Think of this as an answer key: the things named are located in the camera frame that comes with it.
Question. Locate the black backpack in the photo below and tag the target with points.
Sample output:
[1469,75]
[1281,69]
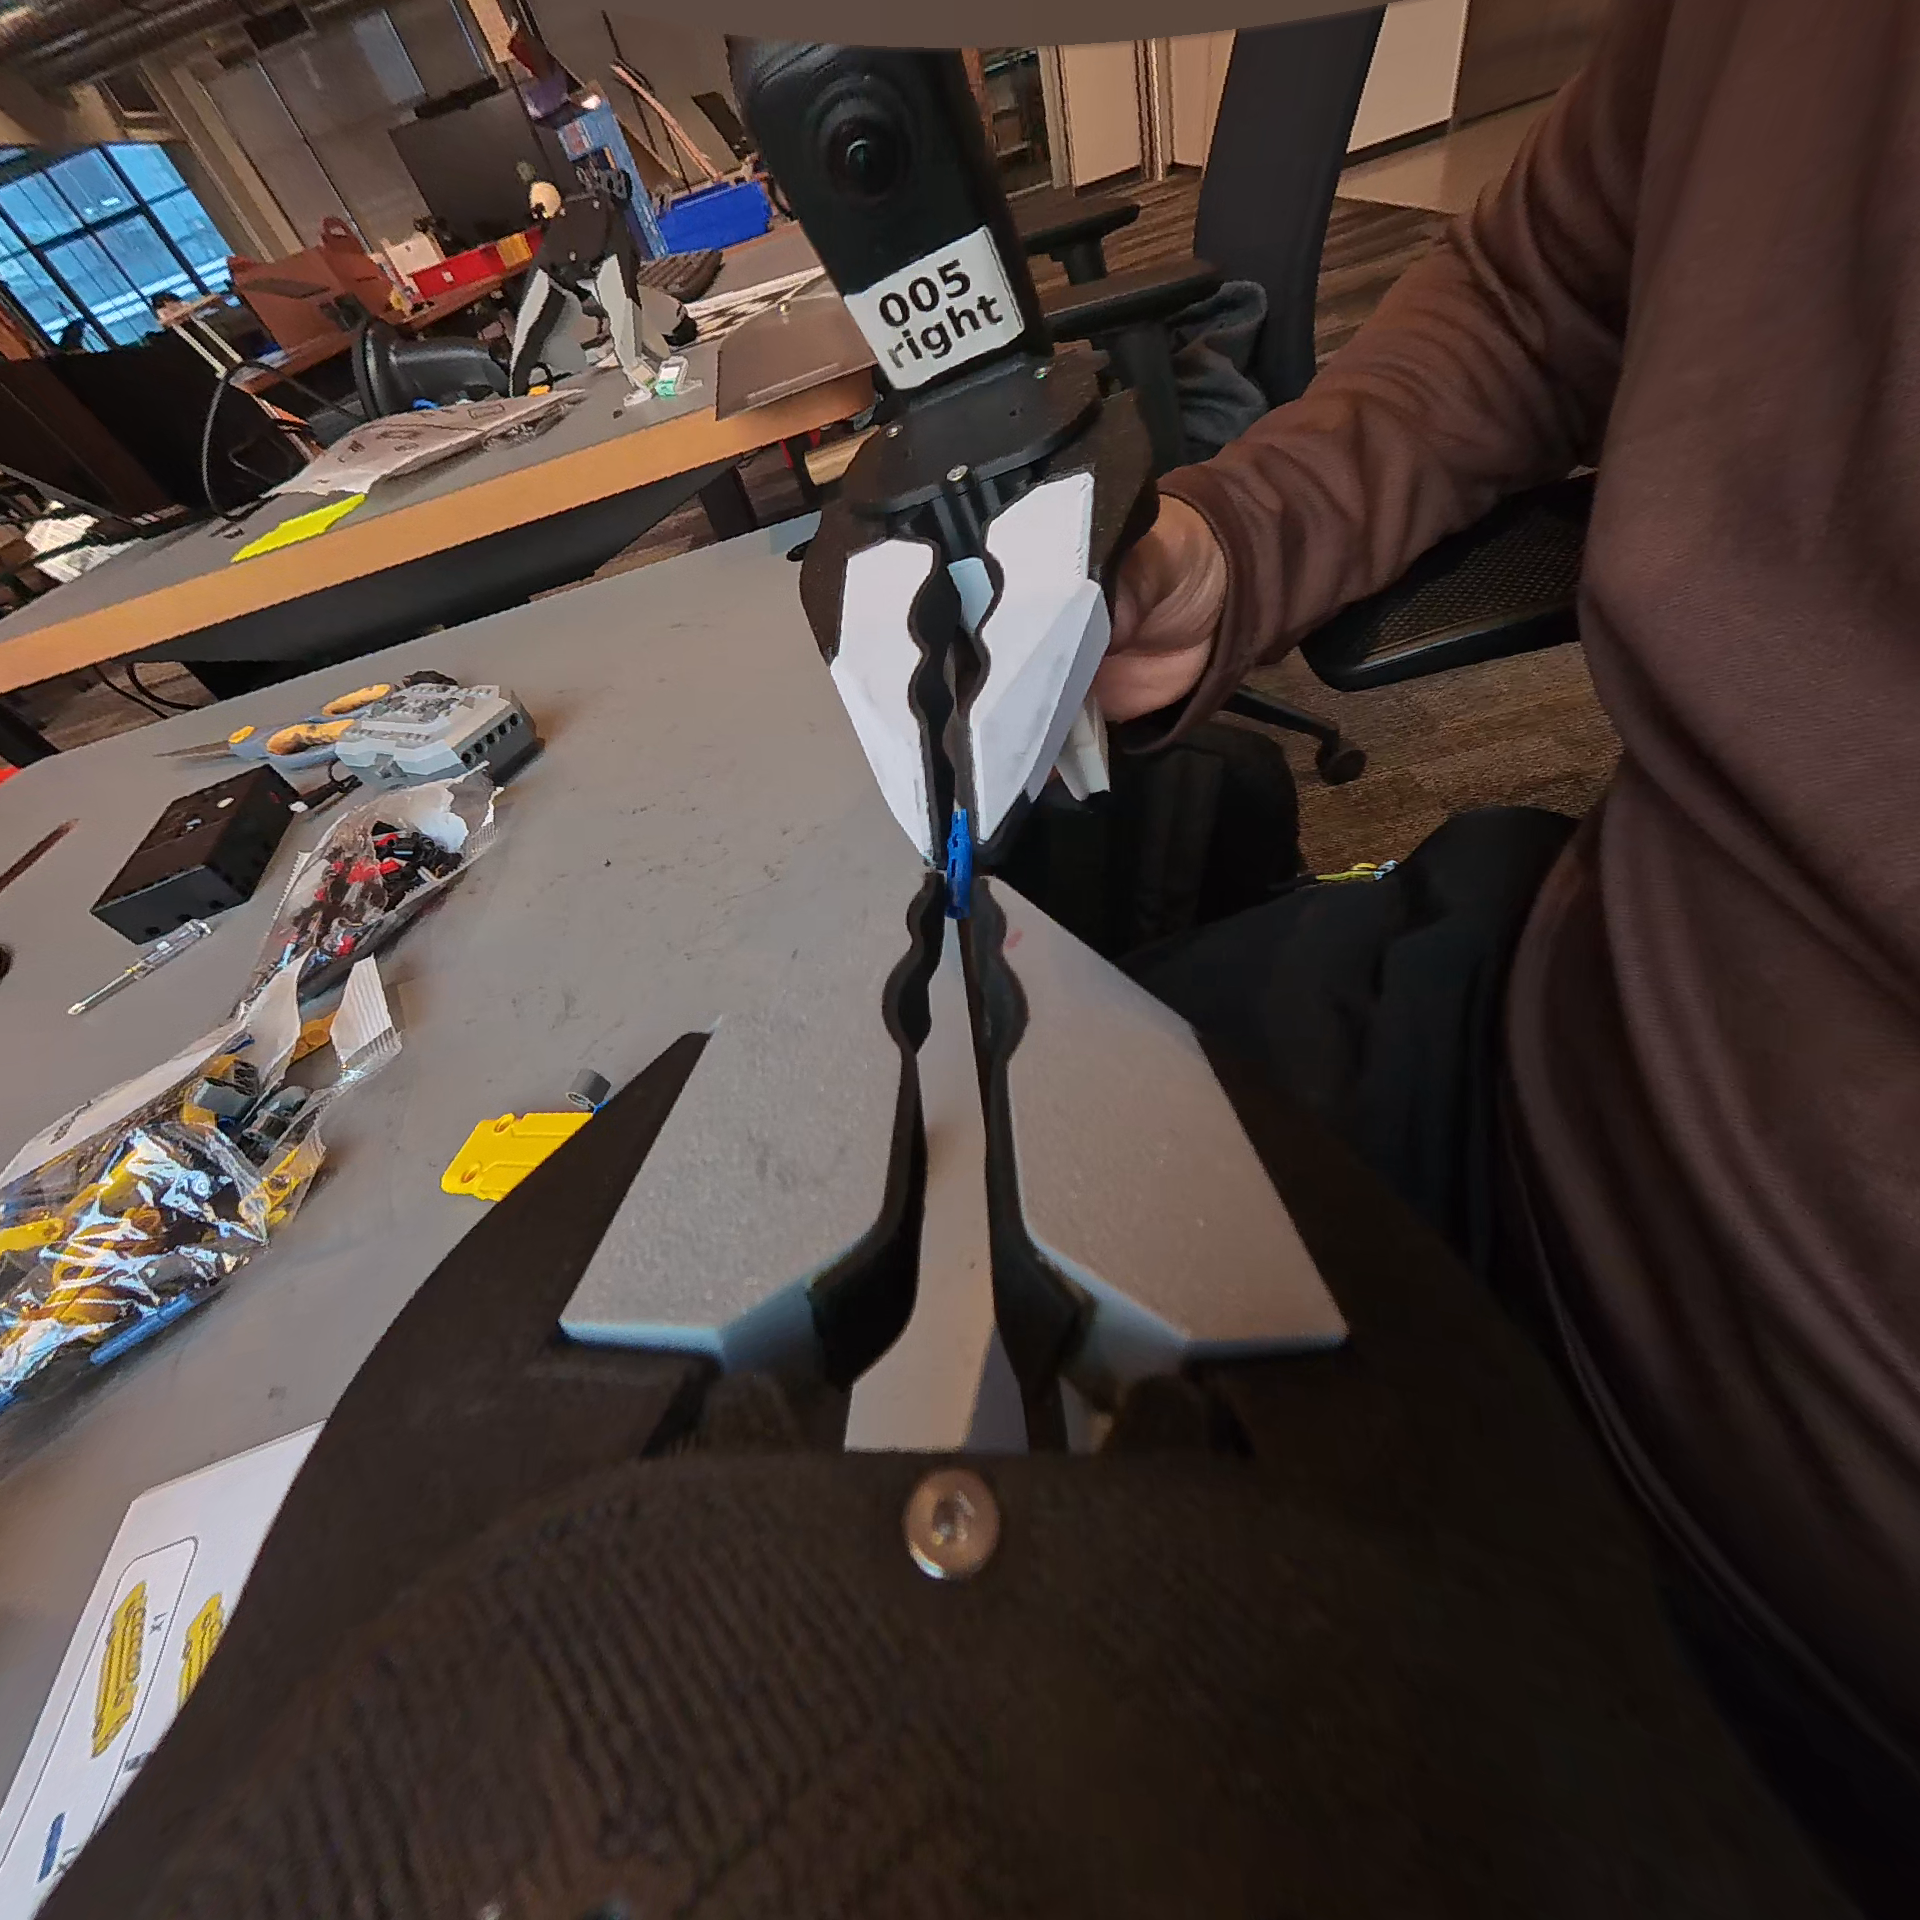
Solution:
[1170,855]

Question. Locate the blue plastic bin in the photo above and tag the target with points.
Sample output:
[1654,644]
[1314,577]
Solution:
[715,218]

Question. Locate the bag of red black parts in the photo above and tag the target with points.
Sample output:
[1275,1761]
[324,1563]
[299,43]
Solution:
[376,869]

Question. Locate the grey angled connector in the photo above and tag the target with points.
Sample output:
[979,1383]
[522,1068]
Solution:
[590,1088]

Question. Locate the white instruction booklet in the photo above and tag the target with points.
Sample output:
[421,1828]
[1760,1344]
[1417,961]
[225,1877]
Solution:
[165,1621]

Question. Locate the black white legged robot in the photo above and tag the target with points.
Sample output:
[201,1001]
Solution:
[600,283]

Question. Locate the small black box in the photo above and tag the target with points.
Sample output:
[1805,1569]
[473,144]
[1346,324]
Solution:
[195,848]

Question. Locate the paper sheets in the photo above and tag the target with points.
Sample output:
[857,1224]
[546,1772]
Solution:
[435,435]

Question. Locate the person's brown sweater torso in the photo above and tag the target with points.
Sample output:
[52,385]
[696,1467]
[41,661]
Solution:
[1756,901]

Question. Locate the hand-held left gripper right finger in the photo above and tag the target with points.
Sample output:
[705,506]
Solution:
[1155,1201]

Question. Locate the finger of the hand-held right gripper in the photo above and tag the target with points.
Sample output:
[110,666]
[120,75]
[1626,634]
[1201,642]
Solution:
[1042,644]
[885,674]

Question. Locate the bag of yellow blue parts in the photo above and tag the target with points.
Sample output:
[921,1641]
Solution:
[136,1229]

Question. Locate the black office chair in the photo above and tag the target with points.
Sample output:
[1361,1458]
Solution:
[1289,149]
[427,375]
[1453,599]

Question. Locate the person's legs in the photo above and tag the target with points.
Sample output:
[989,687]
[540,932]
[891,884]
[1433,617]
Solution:
[1349,1020]

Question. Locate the grey desk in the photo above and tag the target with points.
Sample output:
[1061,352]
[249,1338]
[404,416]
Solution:
[644,839]

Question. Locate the yellow paper note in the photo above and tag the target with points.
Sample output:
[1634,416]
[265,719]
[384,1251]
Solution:
[299,528]

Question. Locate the black monitor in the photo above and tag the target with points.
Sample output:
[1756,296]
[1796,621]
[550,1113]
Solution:
[480,172]
[165,420]

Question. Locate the blue pin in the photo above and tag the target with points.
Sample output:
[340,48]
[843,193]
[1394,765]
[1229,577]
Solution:
[955,863]

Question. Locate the large window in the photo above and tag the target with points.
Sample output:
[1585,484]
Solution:
[106,241]

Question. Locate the wood-edged grey table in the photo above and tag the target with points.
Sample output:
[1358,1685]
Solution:
[451,524]

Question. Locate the brown cardboard sheet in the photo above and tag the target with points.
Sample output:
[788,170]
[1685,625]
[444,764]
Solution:
[796,352]

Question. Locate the person's right hand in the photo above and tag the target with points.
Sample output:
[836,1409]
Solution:
[1170,615]

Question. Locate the yellow beam panel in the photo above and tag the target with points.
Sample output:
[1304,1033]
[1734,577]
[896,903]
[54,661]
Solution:
[510,1154]

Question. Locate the person's right forearm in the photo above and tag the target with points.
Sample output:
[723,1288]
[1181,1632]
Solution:
[1424,420]

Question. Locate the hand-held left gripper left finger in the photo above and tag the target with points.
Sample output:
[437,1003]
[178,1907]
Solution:
[749,1201]

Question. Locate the grey control hub block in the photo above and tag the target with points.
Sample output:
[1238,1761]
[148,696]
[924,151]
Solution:
[441,728]

